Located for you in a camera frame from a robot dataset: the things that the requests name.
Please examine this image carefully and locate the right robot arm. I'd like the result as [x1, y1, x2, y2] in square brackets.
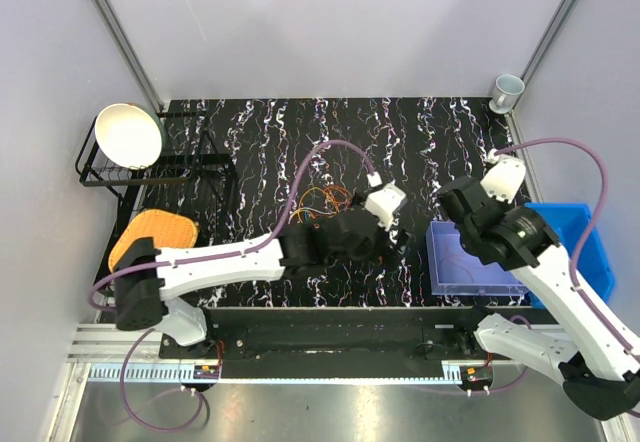
[436, 176, 639, 421]

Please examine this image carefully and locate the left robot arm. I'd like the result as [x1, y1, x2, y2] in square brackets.
[114, 207, 409, 358]

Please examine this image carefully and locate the purple translucent box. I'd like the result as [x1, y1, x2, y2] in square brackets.
[425, 220, 529, 297]

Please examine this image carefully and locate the blue plastic bin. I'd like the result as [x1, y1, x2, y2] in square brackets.
[525, 202, 615, 303]

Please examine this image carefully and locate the white mug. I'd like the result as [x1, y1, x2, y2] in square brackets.
[489, 74, 526, 114]

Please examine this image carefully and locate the orange woven mat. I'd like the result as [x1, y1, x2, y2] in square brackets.
[108, 209, 199, 273]

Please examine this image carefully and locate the white bowl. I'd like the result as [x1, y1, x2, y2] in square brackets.
[94, 103, 166, 169]

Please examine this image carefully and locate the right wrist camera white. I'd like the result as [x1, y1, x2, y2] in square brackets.
[480, 149, 527, 204]

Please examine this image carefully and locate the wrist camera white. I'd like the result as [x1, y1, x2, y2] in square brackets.
[480, 149, 527, 204]
[364, 183, 406, 231]

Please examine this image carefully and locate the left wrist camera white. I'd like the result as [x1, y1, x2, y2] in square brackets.
[364, 183, 406, 231]

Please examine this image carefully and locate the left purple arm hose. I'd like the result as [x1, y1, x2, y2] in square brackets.
[88, 139, 381, 433]

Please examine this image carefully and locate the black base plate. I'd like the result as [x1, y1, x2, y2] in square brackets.
[159, 307, 487, 383]

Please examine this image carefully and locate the black wire dish rack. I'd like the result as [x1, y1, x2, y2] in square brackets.
[74, 110, 240, 213]

